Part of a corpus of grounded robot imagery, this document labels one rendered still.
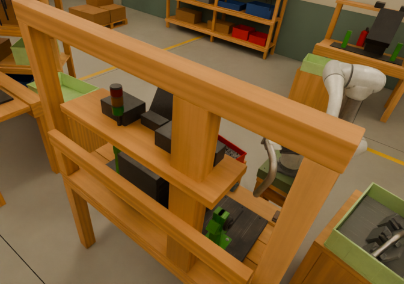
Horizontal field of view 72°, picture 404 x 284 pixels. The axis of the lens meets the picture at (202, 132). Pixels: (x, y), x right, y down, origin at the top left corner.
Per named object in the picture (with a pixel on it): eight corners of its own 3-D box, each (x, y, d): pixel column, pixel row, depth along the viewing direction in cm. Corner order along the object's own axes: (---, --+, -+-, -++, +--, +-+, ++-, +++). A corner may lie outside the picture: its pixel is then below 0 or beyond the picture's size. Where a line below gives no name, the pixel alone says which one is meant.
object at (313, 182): (71, 162, 193) (36, 17, 136) (263, 311, 129) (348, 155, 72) (59, 169, 187) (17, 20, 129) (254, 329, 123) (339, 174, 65)
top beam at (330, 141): (35, 17, 136) (30, -3, 130) (350, 156, 71) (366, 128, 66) (16, 20, 130) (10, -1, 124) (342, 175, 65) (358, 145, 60)
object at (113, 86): (117, 91, 118) (116, 81, 115) (125, 95, 116) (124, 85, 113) (107, 95, 114) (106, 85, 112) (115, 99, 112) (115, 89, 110)
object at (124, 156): (142, 178, 185) (141, 138, 165) (177, 202, 172) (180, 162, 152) (121, 194, 173) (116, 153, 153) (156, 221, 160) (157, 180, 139)
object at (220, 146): (194, 141, 116) (196, 128, 112) (224, 158, 110) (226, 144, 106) (183, 150, 111) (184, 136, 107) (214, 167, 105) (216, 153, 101)
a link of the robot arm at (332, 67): (328, 69, 147) (355, 74, 145) (326, 52, 159) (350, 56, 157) (319, 89, 156) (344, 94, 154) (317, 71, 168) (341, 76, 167)
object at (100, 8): (104, 17, 772) (101, -12, 727) (127, 24, 747) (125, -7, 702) (70, 26, 682) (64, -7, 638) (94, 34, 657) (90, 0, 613)
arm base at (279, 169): (274, 155, 215) (276, 150, 212) (303, 166, 208) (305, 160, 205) (268, 168, 201) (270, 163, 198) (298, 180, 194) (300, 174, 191)
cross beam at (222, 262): (58, 140, 165) (55, 128, 159) (249, 282, 109) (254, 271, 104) (50, 144, 161) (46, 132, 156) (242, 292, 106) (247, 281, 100)
